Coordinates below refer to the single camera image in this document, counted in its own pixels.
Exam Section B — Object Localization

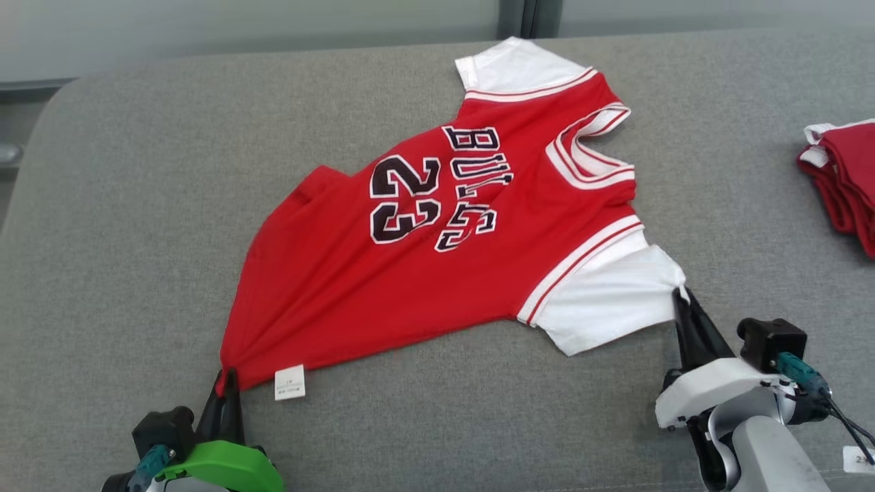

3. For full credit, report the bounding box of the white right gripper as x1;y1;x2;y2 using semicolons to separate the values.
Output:
655;287;781;430

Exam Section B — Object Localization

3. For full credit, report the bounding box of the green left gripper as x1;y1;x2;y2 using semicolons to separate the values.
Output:
154;369;284;492

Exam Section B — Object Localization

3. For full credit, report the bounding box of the red Bulls 23 jersey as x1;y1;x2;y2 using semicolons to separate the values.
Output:
796;118;875;259

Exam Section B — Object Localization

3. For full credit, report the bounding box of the red white basketball jersey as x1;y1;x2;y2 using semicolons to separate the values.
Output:
219;36;688;402

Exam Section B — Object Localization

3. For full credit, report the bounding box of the white paper label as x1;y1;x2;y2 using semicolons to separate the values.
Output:
842;446;875;474

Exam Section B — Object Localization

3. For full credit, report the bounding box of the teal left camera connector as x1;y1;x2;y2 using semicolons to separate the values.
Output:
129;444;172;491

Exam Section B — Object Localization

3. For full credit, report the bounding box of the teal camera connector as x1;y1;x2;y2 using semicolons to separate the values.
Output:
129;444;172;491
776;352;833;405

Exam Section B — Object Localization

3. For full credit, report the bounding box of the teal right camera connector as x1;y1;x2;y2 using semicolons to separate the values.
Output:
776;352;833;405

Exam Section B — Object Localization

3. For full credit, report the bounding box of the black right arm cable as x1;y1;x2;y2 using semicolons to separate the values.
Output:
824;400;875;467

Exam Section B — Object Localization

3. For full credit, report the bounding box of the grey partition post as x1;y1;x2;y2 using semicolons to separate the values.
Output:
499;0;565;39

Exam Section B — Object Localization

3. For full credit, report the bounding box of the grey wall baseboard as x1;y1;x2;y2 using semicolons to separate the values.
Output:
0;77;77;105

